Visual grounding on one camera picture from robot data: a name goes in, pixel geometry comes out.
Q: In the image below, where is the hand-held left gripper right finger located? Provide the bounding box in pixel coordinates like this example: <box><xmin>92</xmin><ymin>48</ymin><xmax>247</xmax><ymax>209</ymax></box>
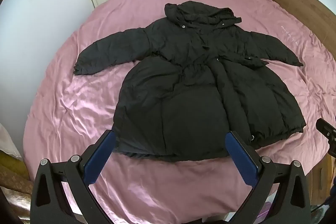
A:
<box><xmin>226</xmin><ymin>130</ymin><xmax>311</xmax><ymax>224</ymax></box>

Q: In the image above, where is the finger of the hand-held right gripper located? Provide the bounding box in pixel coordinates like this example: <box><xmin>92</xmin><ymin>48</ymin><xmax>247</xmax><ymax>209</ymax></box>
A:
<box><xmin>316</xmin><ymin>118</ymin><xmax>336</xmax><ymax>157</ymax></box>

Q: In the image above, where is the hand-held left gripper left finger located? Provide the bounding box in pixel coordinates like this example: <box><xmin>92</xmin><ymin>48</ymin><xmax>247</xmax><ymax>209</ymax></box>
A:
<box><xmin>30</xmin><ymin>130</ymin><xmax>117</xmax><ymax>224</ymax></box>

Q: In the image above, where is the black puffer jacket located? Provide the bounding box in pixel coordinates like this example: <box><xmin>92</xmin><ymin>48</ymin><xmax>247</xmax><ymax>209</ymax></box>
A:
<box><xmin>73</xmin><ymin>0</ymin><xmax>307</xmax><ymax>163</ymax></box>

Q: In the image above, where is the pink bed cover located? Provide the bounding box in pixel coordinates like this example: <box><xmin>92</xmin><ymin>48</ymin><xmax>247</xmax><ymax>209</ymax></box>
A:
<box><xmin>22</xmin><ymin>0</ymin><xmax>336</xmax><ymax>224</ymax></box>

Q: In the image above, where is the brown patterned cloth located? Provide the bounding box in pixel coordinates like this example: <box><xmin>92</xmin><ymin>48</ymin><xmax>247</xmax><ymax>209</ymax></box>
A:
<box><xmin>0</xmin><ymin>149</ymin><xmax>34</xmax><ymax>211</ymax></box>

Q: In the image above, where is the white cloth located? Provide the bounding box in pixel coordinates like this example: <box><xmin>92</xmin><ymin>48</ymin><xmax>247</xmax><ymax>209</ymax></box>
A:
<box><xmin>0</xmin><ymin>123</ymin><xmax>24</xmax><ymax>161</ymax></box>

